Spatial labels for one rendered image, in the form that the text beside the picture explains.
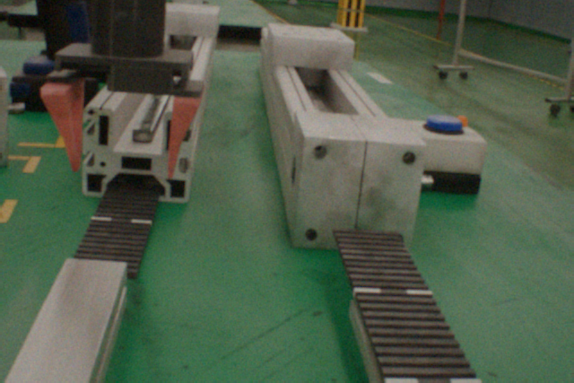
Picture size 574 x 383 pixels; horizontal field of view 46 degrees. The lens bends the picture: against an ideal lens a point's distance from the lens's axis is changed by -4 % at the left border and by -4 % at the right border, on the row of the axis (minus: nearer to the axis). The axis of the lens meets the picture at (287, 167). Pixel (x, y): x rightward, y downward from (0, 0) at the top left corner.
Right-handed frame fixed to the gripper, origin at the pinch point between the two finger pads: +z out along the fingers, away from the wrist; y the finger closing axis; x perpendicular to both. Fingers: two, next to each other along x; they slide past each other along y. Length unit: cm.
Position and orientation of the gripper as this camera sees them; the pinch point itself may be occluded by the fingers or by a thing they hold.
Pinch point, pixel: (123, 163)
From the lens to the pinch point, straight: 58.4
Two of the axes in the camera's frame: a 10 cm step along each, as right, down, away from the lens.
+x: 0.6, 3.0, -9.5
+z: -0.9, 9.5, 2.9
